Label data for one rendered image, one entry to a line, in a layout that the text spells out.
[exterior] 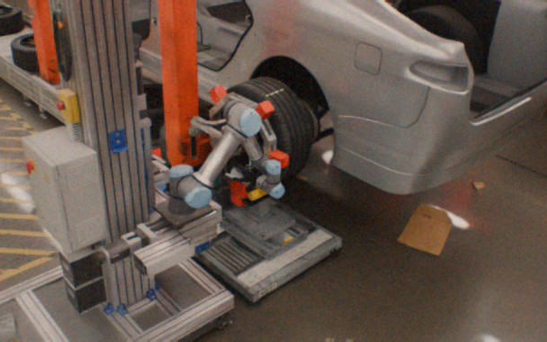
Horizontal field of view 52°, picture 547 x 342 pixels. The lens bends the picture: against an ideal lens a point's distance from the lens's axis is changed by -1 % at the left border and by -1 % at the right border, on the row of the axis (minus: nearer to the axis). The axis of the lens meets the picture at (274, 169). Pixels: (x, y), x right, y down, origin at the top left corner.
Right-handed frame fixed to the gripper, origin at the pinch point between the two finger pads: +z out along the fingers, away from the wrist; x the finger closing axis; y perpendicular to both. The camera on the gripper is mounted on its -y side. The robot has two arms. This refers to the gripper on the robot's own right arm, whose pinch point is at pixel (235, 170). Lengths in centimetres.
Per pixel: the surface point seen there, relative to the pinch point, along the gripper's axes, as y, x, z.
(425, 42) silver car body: 78, -63, -69
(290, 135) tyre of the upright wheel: 13.0, -34.8, -8.2
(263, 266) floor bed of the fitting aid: -76, -16, -7
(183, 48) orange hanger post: 52, -13, 60
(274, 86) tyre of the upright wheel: 33, -44, 15
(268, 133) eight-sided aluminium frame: 14.6, -24.6, 0.0
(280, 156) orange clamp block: 4.9, -23.0, -12.3
